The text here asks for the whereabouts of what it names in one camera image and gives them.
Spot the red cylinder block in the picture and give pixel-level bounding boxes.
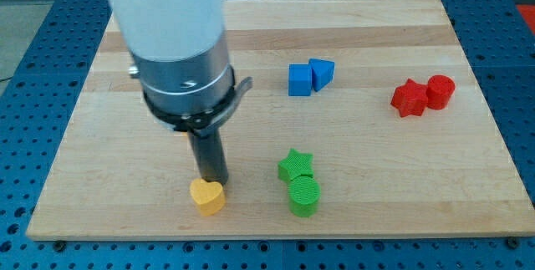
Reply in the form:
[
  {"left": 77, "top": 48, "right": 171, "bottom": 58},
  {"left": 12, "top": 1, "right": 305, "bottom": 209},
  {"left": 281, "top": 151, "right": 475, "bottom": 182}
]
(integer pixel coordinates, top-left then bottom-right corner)
[{"left": 426, "top": 74, "right": 456, "bottom": 110}]

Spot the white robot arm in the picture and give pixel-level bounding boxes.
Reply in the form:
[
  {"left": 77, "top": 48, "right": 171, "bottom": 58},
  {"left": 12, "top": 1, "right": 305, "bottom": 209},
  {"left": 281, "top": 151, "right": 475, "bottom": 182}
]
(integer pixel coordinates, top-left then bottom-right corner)
[{"left": 108, "top": 0, "right": 252, "bottom": 184}]

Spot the blue triangle block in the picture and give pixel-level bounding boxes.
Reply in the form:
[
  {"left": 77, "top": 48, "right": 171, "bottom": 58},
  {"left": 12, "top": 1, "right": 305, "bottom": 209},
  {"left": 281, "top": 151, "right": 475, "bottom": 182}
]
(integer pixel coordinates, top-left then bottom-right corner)
[{"left": 308, "top": 59, "right": 335, "bottom": 92}]

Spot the green cylinder block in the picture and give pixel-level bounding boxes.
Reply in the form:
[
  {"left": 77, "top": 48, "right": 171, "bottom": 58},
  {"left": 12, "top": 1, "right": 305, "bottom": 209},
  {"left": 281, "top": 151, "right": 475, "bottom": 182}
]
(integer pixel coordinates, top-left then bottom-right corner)
[{"left": 288, "top": 176, "right": 321, "bottom": 217}]

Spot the blue cube block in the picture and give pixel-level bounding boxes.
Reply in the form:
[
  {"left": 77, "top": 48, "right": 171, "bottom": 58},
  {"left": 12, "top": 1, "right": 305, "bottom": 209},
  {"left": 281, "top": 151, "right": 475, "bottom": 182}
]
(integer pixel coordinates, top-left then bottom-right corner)
[{"left": 288, "top": 64, "right": 312, "bottom": 96}]

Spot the red star block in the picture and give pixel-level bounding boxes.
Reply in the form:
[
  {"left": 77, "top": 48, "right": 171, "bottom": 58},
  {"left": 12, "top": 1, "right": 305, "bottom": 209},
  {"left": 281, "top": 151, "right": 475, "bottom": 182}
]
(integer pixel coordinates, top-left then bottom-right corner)
[{"left": 390, "top": 79, "right": 428, "bottom": 117}]

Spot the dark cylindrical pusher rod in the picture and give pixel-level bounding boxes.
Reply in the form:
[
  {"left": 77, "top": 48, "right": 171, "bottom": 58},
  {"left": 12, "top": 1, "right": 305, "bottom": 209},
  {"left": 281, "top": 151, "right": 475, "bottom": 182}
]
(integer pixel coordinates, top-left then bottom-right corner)
[{"left": 187, "top": 130, "right": 229, "bottom": 186}]

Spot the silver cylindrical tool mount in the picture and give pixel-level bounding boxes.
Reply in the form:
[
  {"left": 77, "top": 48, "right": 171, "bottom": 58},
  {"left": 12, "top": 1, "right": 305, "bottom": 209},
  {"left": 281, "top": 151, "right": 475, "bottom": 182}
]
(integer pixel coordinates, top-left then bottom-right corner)
[{"left": 133, "top": 33, "right": 252, "bottom": 137}]

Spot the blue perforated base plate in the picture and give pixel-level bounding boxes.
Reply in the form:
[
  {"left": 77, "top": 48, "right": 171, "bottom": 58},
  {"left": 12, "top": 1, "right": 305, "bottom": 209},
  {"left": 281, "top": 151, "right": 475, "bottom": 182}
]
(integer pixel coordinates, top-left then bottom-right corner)
[{"left": 1, "top": 0, "right": 534, "bottom": 269}]

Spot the wooden board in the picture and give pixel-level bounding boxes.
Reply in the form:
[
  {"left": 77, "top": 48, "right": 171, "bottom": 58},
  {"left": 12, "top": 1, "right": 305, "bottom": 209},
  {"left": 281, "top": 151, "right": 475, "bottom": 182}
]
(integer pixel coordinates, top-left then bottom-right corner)
[{"left": 26, "top": 0, "right": 534, "bottom": 241}]

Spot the green star block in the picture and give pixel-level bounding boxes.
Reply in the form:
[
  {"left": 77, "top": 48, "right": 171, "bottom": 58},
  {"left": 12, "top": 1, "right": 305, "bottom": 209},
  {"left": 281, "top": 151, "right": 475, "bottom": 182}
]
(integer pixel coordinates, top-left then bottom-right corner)
[{"left": 278, "top": 148, "right": 314, "bottom": 183}]

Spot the yellow heart block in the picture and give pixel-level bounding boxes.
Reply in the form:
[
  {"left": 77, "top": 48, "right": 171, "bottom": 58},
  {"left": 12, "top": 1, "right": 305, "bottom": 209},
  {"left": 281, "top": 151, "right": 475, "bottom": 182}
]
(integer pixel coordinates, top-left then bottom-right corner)
[{"left": 190, "top": 178, "right": 226, "bottom": 217}]

